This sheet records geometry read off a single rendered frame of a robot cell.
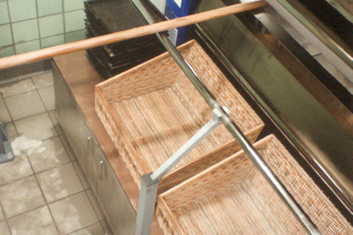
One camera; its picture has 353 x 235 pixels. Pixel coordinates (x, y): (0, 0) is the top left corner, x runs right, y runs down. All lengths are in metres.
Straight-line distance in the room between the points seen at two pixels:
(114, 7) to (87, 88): 0.39
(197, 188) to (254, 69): 0.50
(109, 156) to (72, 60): 0.61
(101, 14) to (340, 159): 1.17
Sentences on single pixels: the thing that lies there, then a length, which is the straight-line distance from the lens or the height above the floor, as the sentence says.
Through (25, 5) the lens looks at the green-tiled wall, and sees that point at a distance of 2.99.
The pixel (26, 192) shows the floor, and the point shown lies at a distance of 2.72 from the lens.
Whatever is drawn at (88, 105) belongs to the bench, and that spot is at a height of 0.58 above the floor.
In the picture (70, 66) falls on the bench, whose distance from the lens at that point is 2.47.
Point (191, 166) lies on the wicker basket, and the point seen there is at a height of 0.75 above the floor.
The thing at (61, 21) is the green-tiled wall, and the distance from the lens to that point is 3.12.
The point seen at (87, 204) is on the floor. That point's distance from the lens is 2.65.
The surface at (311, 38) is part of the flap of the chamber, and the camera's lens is 1.44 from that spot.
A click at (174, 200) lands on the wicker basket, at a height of 0.66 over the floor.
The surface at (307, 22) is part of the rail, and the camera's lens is 1.45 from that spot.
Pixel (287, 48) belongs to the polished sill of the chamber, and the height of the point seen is 1.18.
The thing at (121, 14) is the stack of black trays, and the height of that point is 0.90.
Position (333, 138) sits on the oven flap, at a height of 1.04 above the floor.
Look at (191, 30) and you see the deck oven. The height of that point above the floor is 0.84.
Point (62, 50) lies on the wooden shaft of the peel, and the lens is 1.60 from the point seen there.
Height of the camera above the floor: 2.23
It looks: 45 degrees down
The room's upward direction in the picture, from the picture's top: 9 degrees clockwise
